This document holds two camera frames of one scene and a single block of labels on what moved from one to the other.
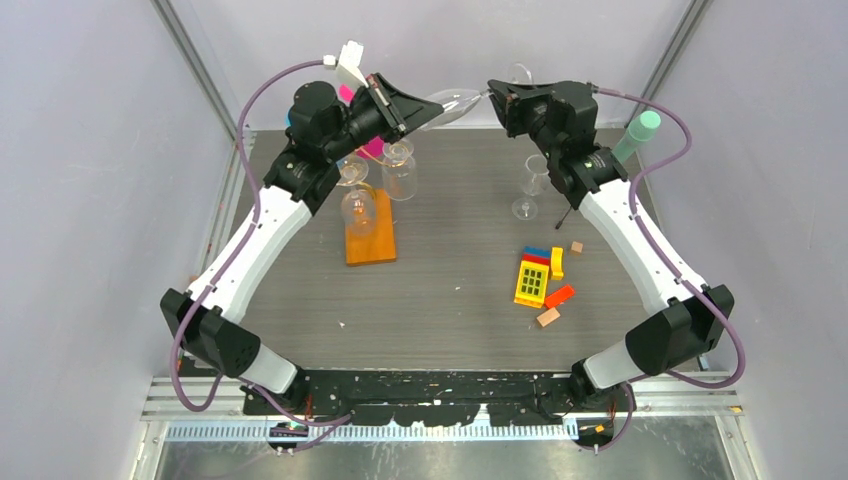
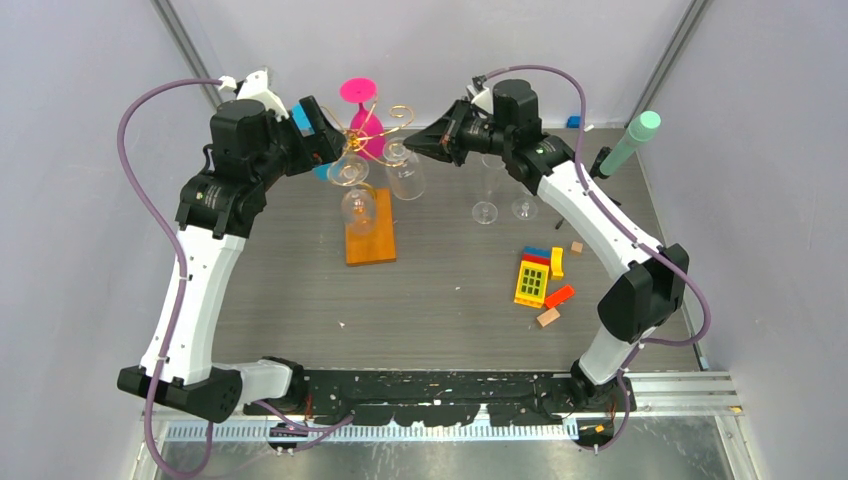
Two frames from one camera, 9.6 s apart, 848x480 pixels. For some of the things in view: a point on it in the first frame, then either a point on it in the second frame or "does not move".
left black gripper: (399, 112) → (314, 150)
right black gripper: (518, 98) → (442, 140)
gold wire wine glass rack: (370, 224) does not move
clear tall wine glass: (458, 102) → (485, 212)
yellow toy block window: (531, 284) does not move
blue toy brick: (536, 251) does not move
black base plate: (444, 396) does not move
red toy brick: (540, 259) does not move
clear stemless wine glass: (400, 172) does not move
